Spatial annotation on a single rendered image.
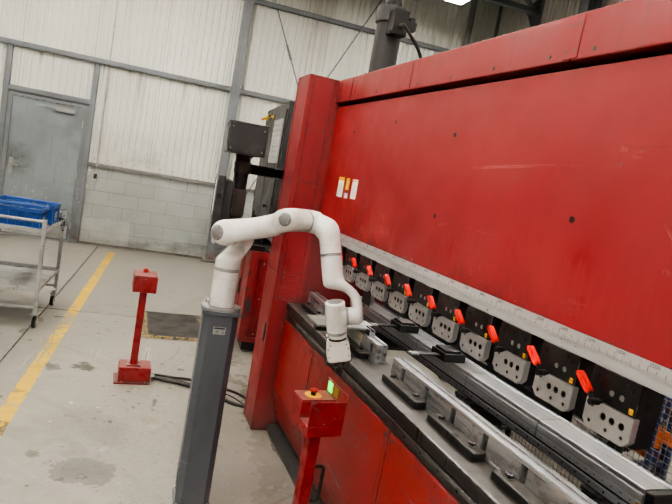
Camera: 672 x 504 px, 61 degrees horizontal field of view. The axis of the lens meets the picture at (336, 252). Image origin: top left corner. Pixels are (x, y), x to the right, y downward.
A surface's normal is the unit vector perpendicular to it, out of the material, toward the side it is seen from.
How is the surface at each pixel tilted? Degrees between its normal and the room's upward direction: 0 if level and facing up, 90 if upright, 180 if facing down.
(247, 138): 90
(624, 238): 90
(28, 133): 90
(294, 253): 90
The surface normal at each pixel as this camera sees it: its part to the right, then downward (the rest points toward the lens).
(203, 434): 0.26, 0.16
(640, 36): -0.92, -0.12
